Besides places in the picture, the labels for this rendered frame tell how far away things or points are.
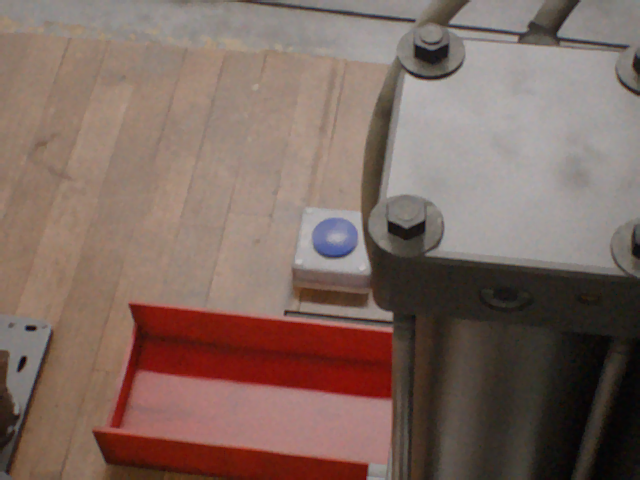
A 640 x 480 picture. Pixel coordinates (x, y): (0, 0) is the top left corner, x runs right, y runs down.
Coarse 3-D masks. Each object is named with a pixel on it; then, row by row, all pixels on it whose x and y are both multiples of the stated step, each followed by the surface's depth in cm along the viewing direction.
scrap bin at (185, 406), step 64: (192, 320) 101; (256, 320) 100; (320, 320) 99; (128, 384) 102; (192, 384) 102; (256, 384) 102; (320, 384) 102; (384, 384) 101; (128, 448) 96; (192, 448) 94; (256, 448) 93; (320, 448) 98; (384, 448) 98
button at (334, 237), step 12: (324, 228) 107; (336, 228) 107; (348, 228) 107; (312, 240) 107; (324, 240) 106; (336, 240) 106; (348, 240) 106; (324, 252) 106; (336, 252) 106; (348, 252) 106
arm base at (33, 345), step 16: (0, 320) 106; (16, 320) 106; (32, 320) 106; (0, 336) 105; (16, 336) 105; (32, 336) 105; (48, 336) 105; (16, 352) 104; (32, 352) 104; (16, 368) 103; (32, 368) 103; (16, 384) 102; (32, 384) 102; (0, 400) 97; (16, 400) 101; (0, 416) 97; (16, 416) 100; (0, 432) 98; (16, 432) 100; (0, 448) 99; (16, 448) 100; (0, 464) 98
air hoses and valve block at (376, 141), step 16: (432, 0) 43; (448, 0) 43; (464, 0) 42; (560, 0) 42; (576, 0) 42; (432, 16) 43; (448, 16) 43; (544, 16) 42; (560, 16) 42; (384, 80) 47; (384, 96) 47; (384, 112) 48; (368, 128) 49; (384, 128) 48; (368, 144) 50; (384, 144) 49; (368, 160) 50; (368, 176) 51; (368, 192) 52; (368, 208) 53; (368, 240) 55; (368, 256) 56
